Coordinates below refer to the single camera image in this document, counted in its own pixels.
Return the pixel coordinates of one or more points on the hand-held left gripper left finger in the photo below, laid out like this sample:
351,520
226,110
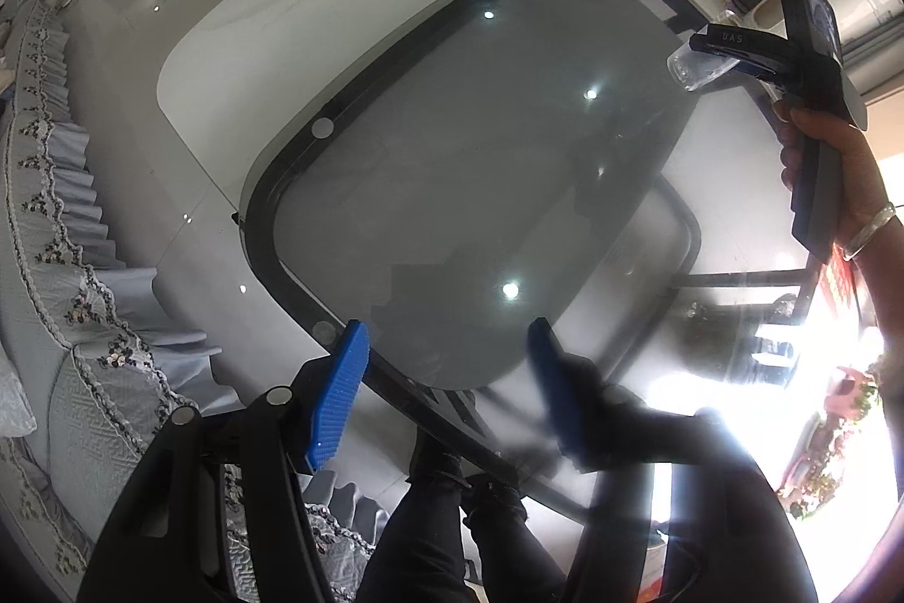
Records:
339,398

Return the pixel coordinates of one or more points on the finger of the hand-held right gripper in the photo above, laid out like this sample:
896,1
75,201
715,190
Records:
748,45
766,77

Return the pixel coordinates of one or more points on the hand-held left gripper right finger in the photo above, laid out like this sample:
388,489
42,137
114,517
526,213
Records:
558,391

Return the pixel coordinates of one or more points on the clear plastic cup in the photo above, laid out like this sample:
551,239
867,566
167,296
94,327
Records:
696,73

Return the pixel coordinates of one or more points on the person's right hand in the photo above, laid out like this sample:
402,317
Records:
865,179

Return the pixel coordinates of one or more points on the person's left leg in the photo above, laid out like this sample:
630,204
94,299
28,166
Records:
417,539

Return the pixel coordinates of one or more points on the person's leg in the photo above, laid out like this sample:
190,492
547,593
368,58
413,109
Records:
417,539
508,546

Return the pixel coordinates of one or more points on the person's right leg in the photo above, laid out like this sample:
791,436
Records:
508,546

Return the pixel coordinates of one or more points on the glass coffee table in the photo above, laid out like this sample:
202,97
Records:
459,165

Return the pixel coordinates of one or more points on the group of potted plants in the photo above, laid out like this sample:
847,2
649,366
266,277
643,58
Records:
847,405

